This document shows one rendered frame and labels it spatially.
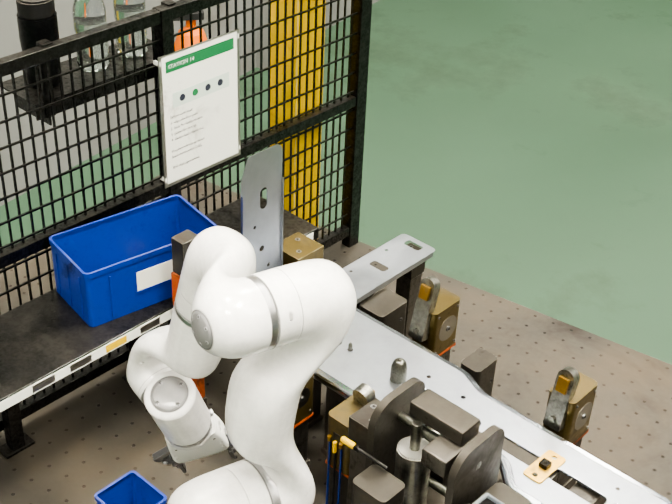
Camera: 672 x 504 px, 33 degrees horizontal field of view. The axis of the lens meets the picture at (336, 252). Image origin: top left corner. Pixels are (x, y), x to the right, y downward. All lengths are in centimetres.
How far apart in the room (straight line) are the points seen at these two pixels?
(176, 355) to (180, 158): 86
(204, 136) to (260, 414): 110
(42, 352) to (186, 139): 58
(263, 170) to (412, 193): 253
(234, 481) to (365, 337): 69
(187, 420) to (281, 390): 33
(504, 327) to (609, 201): 208
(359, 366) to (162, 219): 55
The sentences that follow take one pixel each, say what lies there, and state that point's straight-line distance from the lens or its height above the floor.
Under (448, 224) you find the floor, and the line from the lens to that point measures 457.
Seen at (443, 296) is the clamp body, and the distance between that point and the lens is 236.
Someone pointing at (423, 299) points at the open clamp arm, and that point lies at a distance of 229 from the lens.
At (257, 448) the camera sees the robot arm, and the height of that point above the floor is 132.
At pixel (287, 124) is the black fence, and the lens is 274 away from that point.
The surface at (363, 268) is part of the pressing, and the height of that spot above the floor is 100.
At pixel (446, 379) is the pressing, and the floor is 100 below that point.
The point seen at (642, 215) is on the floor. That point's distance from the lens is 483.
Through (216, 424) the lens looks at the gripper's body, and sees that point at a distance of 196.
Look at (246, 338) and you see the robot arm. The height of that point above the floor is 155.
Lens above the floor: 242
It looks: 34 degrees down
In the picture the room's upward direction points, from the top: 3 degrees clockwise
